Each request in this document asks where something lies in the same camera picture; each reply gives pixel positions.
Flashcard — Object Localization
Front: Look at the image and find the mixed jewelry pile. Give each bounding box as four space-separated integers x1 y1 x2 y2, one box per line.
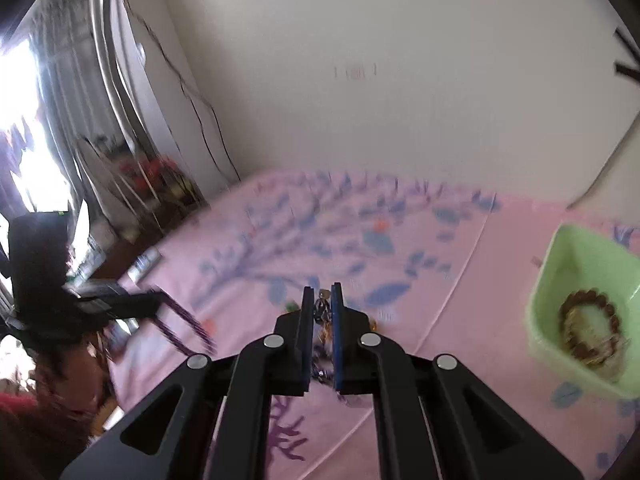
284 286 352 401

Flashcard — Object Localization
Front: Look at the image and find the brown wooden bead bracelet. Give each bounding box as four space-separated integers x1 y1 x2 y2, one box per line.
556 287 626 369

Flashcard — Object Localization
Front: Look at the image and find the bedside clutter pile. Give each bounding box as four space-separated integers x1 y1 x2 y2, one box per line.
76 138 204 234

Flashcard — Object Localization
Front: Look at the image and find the green plastic basket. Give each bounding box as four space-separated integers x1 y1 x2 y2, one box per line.
526 224 639 399

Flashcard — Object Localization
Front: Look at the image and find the black tape cross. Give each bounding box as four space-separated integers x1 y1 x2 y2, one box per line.
613 27 640 84

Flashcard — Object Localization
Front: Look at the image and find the white window frame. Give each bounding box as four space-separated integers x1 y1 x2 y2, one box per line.
89 0 192 176

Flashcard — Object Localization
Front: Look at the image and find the black wall wire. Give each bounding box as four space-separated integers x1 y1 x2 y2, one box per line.
121 0 242 183

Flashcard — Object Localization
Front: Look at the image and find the white wall cable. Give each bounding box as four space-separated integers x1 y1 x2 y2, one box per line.
565 114 640 210

